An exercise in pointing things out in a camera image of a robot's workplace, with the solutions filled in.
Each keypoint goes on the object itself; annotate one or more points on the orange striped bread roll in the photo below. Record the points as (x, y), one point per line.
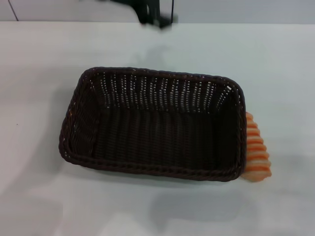
(256, 152)

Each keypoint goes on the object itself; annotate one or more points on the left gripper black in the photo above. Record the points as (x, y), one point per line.
(128, 3)

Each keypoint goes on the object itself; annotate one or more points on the dark brown woven basket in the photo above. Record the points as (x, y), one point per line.
(152, 137)

